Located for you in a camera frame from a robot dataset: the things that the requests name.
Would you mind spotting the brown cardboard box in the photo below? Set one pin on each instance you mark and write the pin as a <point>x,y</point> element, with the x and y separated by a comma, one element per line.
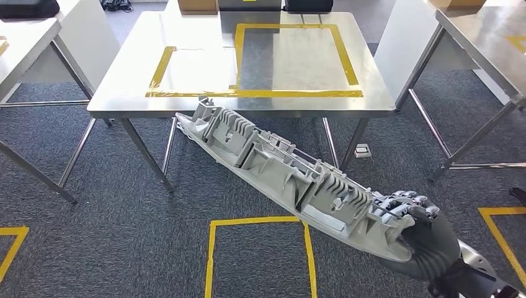
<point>456,4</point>
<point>197,6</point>

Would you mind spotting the floor outlet plate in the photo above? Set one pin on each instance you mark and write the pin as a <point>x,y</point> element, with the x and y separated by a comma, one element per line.
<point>363,151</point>

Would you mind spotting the stainless steel table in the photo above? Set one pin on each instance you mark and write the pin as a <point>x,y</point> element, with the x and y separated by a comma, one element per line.
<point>485,41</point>
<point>24,53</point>
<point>197,70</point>

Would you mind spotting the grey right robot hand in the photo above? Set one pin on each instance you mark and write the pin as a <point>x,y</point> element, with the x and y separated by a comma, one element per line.
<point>435,242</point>

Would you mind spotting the white desk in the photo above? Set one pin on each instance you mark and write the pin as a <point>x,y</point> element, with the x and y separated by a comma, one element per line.
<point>402,49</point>
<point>94,41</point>

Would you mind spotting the large yellow tape rectangle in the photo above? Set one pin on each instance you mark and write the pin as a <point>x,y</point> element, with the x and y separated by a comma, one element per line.
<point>287,93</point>

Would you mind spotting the grey plastic wheel hubcap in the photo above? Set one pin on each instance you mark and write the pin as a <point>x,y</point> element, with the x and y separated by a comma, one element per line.
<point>279,172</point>

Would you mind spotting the black bag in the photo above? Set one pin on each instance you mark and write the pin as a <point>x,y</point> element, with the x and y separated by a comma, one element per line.
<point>28,8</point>

